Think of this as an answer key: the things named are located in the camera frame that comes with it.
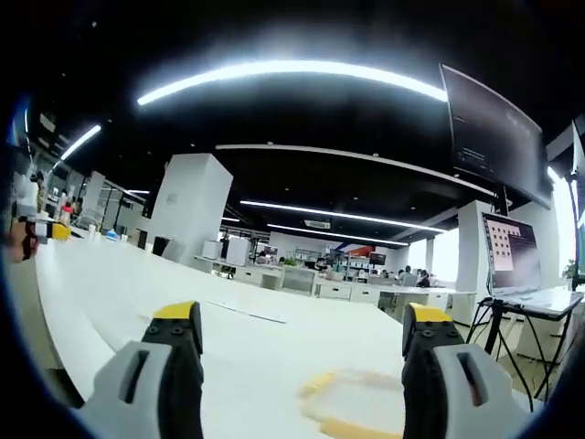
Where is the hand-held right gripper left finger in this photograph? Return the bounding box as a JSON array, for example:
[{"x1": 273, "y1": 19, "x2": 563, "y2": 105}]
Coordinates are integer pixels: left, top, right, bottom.
[{"x1": 74, "y1": 300, "x2": 205, "y2": 439}]

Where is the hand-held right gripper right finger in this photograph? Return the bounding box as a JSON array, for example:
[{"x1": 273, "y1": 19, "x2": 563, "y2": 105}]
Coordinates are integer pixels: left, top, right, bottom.
[{"x1": 401, "y1": 302, "x2": 546, "y2": 439}]

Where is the person's left hand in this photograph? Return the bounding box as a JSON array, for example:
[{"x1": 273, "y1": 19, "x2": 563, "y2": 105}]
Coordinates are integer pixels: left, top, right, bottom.
[{"x1": 7, "y1": 221, "x2": 40, "y2": 264}]

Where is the black folding laptop stand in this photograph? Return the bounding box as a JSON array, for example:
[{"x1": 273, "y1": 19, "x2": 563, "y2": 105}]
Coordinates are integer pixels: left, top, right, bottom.
[{"x1": 464, "y1": 292, "x2": 585, "y2": 402}]

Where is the short ceiling light strip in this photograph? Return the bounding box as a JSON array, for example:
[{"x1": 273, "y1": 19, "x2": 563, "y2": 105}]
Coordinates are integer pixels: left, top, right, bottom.
[{"x1": 58, "y1": 123, "x2": 103, "y2": 162}]

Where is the open laptop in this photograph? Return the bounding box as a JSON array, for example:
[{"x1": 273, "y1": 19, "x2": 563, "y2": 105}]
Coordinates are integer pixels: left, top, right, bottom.
[{"x1": 480, "y1": 211, "x2": 585, "y2": 316}]

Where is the white paper sheet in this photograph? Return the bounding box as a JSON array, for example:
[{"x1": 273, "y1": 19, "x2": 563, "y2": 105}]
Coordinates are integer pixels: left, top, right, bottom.
[{"x1": 207, "y1": 298, "x2": 290, "y2": 325}]

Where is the row of white office desks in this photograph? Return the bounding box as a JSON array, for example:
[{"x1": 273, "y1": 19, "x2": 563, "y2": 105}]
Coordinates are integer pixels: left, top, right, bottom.
[{"x1": 191, "y1": 253, "x2": 476, "y2": 321}]

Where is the thin ceiling light strip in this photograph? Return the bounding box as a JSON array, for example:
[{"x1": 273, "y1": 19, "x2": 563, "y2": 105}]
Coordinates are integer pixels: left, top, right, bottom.
[
  {"x1": 239, "y1": 198, "x2": 447, "y2": 235},
  {"x1": 266, "y1": 222, "x2": 410, "y2": 248}
]

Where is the monitor edge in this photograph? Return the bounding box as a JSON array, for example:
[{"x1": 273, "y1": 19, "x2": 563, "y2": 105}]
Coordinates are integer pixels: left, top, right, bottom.
[{"x1": 570, "y1": 116, "x2": 585, "y2": 278}]

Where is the large dark monitor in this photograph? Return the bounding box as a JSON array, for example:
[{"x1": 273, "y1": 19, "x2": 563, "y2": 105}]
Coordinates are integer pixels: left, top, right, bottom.
[{"x1": 439, "y1": 62, "x2": 555, "y2": 210}]

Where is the long ceiling light strip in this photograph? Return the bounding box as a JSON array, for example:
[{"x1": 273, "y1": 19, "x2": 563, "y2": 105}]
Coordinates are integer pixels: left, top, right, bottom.
[{"x1": 135, "y1": 59, "x2": 450, "y2": 107}]

